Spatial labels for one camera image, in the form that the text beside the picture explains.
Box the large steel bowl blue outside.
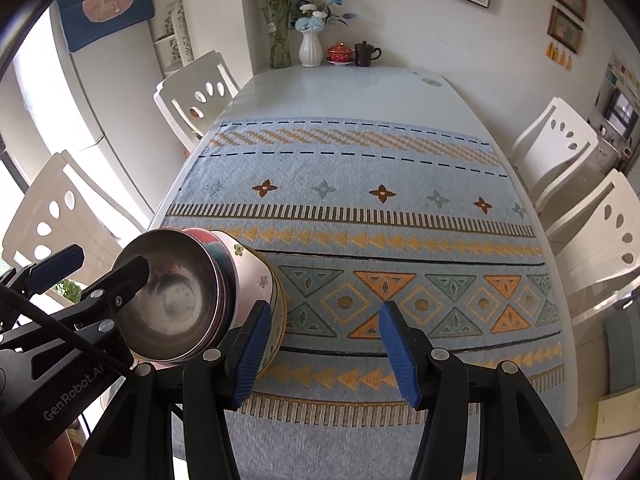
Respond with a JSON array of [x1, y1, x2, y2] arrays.
[[183, 228, 238, 351]]

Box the white ribbed flower vase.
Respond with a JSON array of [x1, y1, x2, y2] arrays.
[[298, 30, 323, 68]]

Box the dark brown lidded mug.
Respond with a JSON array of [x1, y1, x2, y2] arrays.
[[355, 40, 382, 67]]

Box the yellow hanging tassels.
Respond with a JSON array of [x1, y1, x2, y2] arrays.
[[544, 41, 572, 72]]

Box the lower small framed picture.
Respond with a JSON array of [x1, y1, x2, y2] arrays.
[[547, 6, 584, 53]]

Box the white chair near left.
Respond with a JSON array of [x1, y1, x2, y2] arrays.
[[2, 151, 145, 285]]

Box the patterned blue table mat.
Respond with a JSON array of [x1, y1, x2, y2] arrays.
[[162, 118, 565, 479]]

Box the wall intercom screen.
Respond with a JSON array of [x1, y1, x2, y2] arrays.
[[604, 89, 638, 139]]

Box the white chair far right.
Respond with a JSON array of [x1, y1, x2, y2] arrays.
[[508, 96, 599, 212]]

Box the small steel bowl pink outside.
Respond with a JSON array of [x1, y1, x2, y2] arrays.
[[115, 229, 216, 363]]

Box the blue cushion pink shape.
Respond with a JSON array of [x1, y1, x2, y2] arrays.
[[56, 0, 155, 52]]

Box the round blue flower plate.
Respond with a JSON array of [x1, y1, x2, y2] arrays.
[[256, 252, 288, 378]]

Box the white chair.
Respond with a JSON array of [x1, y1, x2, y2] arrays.
[[546, 169, 639, 325], [153, 50, 239, 153], [508, 96, 599, 212], [2, 151, 145, 285]]

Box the white chair far left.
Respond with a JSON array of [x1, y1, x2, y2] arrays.
[[153, 50, 239, 153]]

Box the white chair near right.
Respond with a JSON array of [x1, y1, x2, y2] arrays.
[[546, 169, 639, 325]]

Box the white tree plate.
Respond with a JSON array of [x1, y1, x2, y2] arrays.
[[220, 231, 273, 328]]

